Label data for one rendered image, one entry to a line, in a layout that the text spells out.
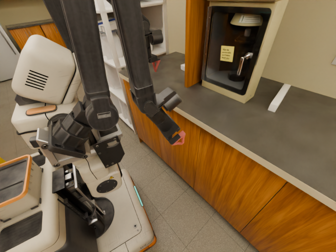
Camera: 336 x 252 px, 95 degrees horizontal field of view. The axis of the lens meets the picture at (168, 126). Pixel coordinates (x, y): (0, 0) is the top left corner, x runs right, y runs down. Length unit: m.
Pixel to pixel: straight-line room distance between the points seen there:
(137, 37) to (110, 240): 1.19
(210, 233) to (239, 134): 0.96
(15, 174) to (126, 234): 0.73
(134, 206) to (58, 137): 0.95
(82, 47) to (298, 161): 0.80
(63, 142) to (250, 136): 0.72
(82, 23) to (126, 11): 0.09
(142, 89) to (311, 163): 0.69
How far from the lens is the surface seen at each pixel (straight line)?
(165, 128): 0.57
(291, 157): 0.81
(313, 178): 0.79
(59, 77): 0.55
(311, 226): 0.97
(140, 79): 0.44
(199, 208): 1.58
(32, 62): 0.55
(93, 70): 0.40
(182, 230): 1.53
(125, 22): 0.40
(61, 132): 0.47
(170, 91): 0.52
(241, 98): 1.01
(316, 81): 1.34
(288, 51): 1.33
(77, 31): 0.38
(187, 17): 1.00
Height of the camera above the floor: 1.48
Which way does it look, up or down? 42 degrees down
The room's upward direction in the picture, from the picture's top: 4 degrees counter-clockwise
